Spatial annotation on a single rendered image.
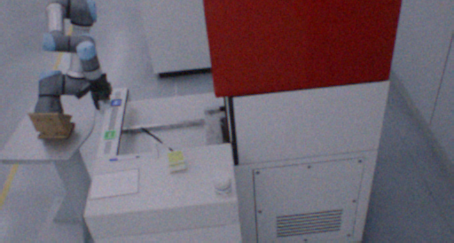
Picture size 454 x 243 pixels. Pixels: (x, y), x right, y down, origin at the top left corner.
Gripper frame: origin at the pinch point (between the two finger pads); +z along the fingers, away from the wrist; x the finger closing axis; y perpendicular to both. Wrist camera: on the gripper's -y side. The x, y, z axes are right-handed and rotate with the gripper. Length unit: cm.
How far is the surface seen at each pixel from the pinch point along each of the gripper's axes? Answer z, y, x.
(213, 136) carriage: 23, 50, 1
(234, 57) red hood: -31, 63, -15
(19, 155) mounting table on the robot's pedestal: 29, -52, 8
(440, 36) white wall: 34, 207, 90
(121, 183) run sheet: 13.8, 9.9, -33.6
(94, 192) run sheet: 13.8, -1.1, -37.2
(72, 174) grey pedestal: 55, -33, 18
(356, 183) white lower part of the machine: 51, 120, -16
